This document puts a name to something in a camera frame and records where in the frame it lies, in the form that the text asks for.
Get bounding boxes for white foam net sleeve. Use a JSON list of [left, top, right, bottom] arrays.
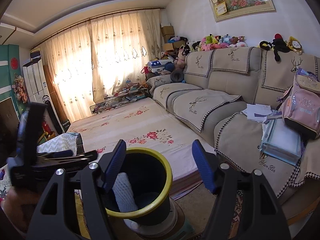
[[112, 172, 138, 212]]

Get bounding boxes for yellow rimmed black trash bin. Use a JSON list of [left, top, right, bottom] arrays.
[[103, 147, 173, 226]]

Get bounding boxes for person left hand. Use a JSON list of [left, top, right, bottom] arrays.
[[1, 187, 41, 233]]

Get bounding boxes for red fire extinguisher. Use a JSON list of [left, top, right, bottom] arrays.
[[42, 119, 53, 136]]

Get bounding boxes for floral beige bed sheet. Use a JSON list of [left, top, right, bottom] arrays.
[[69, 98, 215, 180]]

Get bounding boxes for beige sofa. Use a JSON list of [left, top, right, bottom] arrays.
[[147, 47, 319, 224]]

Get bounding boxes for black tower fan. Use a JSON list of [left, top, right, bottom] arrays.
[[42, 95, 64, 134]]

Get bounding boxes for yellow green tablecloth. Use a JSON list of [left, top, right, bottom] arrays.
[[0, 132, 91, 240]]

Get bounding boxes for clear plastic folder stack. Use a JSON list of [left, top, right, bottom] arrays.
[[260, 118, 303, 166]]

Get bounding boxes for low glass table with books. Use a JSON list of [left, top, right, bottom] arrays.
[[89, 83, 148, 114]]

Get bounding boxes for artificial flower bouquet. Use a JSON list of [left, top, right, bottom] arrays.
[[11, 74, 28, 103]]

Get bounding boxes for cream embroidered curtains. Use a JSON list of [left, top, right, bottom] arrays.
[[40, 9, 162, 122]]

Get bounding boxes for pink school backpack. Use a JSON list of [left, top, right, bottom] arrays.
[[279, 68, 320, 139]]

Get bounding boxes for pile of plush toys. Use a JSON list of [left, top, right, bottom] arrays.
[[178, 34, 303, 62]]

